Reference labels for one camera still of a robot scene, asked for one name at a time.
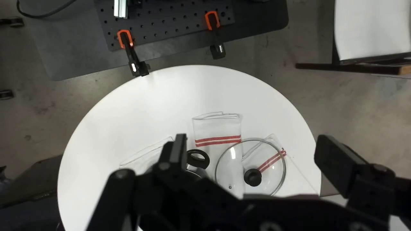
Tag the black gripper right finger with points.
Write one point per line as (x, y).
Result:
(354, 174)

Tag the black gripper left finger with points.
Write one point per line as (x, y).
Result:
(141, 192)

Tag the glass lid with black knob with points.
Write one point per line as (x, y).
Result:
(252, 176)

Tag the black cooking pot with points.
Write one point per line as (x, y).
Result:
(205, 159)

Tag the white towel with red stripes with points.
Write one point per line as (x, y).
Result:
(297, 180)
(216, 126)

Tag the dark grey table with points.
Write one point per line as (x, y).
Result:
(64, 51)

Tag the black perforated breadboard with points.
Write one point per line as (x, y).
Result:
(171, 20)

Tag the silver aluminium extrusion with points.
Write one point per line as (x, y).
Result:
(121, 8)

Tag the white chair with wooden frame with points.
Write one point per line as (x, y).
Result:
(367, 26)

